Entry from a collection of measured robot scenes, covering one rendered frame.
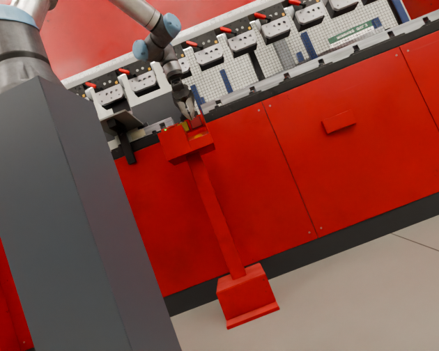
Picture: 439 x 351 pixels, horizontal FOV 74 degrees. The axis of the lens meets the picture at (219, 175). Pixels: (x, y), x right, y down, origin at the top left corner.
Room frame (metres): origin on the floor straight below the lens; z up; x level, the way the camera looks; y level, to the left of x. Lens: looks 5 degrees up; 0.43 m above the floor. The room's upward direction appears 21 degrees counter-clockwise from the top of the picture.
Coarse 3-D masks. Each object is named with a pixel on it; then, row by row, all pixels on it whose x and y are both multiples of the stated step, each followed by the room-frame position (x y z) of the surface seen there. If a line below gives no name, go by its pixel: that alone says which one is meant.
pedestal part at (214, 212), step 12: (192, 156) 1.19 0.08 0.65; (192, 168) 1.19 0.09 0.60; (204, 168) 1.19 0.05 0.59; (204, 180) 1.19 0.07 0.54; (204, 192) 1.19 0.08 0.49; (204, 204) 1.19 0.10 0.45; (216, 204) 1.19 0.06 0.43; (216, 216) 1.19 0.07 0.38; (216, 228) 1.19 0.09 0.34; (228, 228) 1.19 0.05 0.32; (228, 240) 1.19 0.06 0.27; (228, 252) 1.19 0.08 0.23; (228, 264) 1.19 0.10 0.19; (240, 264) 1.19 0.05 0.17; (240, 276) 1.19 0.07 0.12
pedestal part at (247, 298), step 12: (228, 276) 1.28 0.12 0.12; (252, 276) 1.14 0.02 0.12; (264, 276) 1.12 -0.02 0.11; (228, 288) 1.12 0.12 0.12; (240, 288) 1.12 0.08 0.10; (252, 288) 1.12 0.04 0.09; (264, 288) 1.12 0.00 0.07; (228, 300) 1.12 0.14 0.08; (240, 300) 1.12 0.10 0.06; (252, 300) 1.12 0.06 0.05; (264, 300) 1.12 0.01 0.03; (228, 312) 1.12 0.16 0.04; (240, 312) 1.12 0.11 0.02; (252, 312) 1.10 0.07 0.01; (264, 312) 1.07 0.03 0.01; (228, 324) 1.08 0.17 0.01; (240, 324) 1.07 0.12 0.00
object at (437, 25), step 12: (432, 24) 1.40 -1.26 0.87; (408, 36) 1.40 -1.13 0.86; (420, 36) 1.40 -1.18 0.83; (372, 48) 1.41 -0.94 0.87; (384, 48) 1.41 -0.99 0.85; (348, 60) 1.41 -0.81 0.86; (360, 60) 1.41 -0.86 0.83; (312, 72) 1.42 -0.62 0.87; (324, 72) 1.42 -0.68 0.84; (288, 84) 1.42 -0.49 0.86; (300, 84) 1.42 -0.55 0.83; (252, 96) 1.43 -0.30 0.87; (264, 96) 1.42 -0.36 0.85; (228, 108) 1.43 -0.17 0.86; (240, 108) 1.43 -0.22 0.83; (132, 144) 1.44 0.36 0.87; (144, 144) 1.44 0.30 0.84; (120, 156) 1.45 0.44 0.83
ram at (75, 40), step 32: (0, 0) 1.57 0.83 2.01; (64, 0) 1.56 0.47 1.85; (96, 0) 1.55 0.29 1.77; (160, 0) 1.54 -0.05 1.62; (192, 0) 1.54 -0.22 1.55; (224, 0) 1.53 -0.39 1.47; (64, 32) 1.56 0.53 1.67; (96, 32) 1.55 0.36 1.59; (128, 32) 1.55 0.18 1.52; (64, 64) 1.56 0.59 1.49; (96, 64) 1.56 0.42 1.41
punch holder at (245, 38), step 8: (232, 24) 1.53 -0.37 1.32; (240, 24) 1.53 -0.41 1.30; (248, 24) 1.53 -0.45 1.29; (224, 32) 1.54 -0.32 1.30; (240, 32) 1.53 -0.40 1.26; (248, 32) 1.53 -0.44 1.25; (232, 40) 1.54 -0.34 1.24; (240, 40) 1.55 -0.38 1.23; (248, 40) 1.53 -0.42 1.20; (232, 48) 1.53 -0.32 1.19; (240, 48) 1.53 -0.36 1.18; (248, 48) 1.56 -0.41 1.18
